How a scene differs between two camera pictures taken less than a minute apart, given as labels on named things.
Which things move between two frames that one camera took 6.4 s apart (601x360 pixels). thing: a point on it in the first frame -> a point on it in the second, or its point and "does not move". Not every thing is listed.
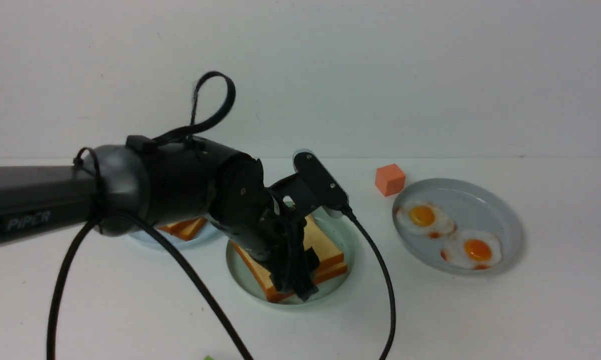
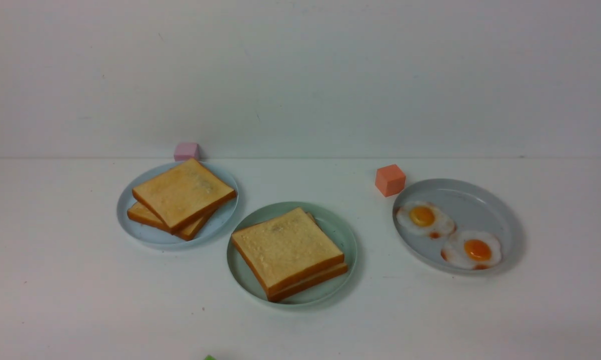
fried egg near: x=473 y=249 does not move
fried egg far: x=424 y=217 does not move
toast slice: x=315 y=236 -> x=335 y=271
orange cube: x=389 y=179 does not move
